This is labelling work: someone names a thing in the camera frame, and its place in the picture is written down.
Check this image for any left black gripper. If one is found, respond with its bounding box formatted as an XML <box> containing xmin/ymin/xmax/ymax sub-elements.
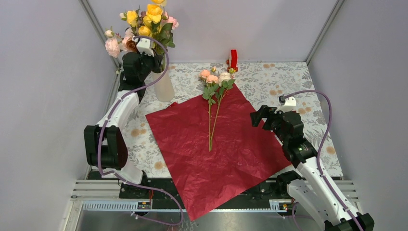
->
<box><xmin>137</xmin><ymin>48</ymin><xmax>163</xmax><ymax>81</ymax></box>

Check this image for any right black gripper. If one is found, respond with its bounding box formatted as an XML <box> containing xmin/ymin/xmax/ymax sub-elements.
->
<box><xmin>249</xmin><ymin>104</ymin><xmax>290</xmax><ymax>144</ymax></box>

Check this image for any yellow rose stem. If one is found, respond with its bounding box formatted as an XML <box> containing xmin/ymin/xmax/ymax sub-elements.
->
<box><xmin>120</xmin><ymin>0</ymin><xmax>175</xmax><ymax>55</ymax></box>

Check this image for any dusty pink brown rose stem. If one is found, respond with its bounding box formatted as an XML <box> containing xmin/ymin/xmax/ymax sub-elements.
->
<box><xmin>161</xmin><ymin>11</ymin><xmax>179</xmax><ymax>30</ymax></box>

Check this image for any cream white rose stem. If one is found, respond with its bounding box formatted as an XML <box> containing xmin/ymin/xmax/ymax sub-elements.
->
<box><xmin>211</xmin><ymin>72</ymin><xmax>235</xmax><ymax>138</ymax></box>

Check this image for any peach rose stem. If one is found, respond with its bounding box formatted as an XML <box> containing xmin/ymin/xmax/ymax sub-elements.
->
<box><xmin>199</xmin><ymin>66</ymin><xmax>218</xmax><ymax>151</ymax></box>

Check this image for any red wrapping paper sheet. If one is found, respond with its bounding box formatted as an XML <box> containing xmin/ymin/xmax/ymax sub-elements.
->
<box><xmin>146</xmin><ymin>86</ymin><xmax>290</xmax><ymax>220</ymax></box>

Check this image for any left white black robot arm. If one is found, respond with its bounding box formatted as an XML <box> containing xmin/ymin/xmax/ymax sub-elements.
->
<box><xmin>84</xmin><ymin>52</ymin><xmax>163</xmax><ymax>198</ymax></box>

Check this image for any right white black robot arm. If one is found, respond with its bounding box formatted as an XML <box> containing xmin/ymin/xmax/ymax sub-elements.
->
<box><xmin>250</xmin><ymin>105</ymin><xmax>374</xmax><ymax>231</ymax></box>

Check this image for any beige ceramic vase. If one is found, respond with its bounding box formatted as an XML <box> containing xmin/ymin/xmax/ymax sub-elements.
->
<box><xmin>153</xmin><ymin>72</ymin><xmax>175</xmax><ymax>102</ymax></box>

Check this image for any floral patterned tablecloth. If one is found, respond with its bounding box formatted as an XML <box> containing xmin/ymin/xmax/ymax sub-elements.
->
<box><xmin>122</xmin><ymin>62</ymin><xmax>343</xmax><ymax>178</ymax></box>

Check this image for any red yellow toy block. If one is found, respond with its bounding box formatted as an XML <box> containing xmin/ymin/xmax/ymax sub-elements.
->
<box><xmin>226</xmin><ymin>49</ymin><xmax>238</xmax><ymax>73</ymax></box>

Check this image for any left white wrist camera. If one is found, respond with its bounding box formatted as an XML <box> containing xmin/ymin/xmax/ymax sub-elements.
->
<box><xmin>132</xmin><ymin>36</ymin><xmax>155</xmax><ymax>57</ymax></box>

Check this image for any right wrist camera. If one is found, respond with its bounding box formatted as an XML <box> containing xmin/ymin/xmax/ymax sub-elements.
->
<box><xmin>275</xmin><ymin>97</ymin><xmax>297</xmax><ymax>114</ymax></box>

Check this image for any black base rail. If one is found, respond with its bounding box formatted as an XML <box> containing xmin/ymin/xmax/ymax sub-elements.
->
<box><xmin>119</xmin><ymin>176</ymin><xmax>295</xmax><ymax>214</ymax></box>

